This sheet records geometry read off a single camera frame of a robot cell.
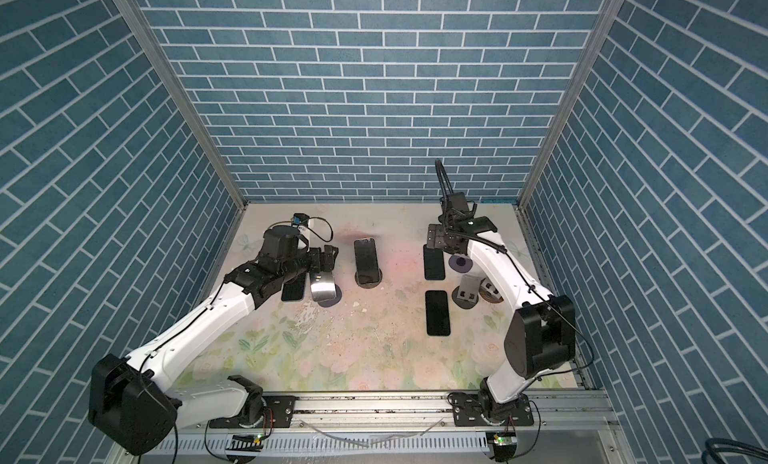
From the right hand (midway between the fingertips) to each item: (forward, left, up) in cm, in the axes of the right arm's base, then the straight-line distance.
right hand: (444, 234), depth 88 cm
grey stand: (+3, -8, -18) cm, 20 cm away
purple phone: (-14, +36, -11) cm, 40 cm away
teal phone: (-6, +23, -15) cm, 28 cm away
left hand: (-10, +33, +3) cm, 34 cm away
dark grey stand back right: (-11, -8, -14) cm, 20 cm away
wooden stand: (-9, +23, -17) cm, 30 cm away
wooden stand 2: (-10, -15, -15) cm, 24 cm away
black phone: (-16, 0, -20) cm, 25 cm away
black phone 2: (+1, +1, -19) cm, 19 cm away
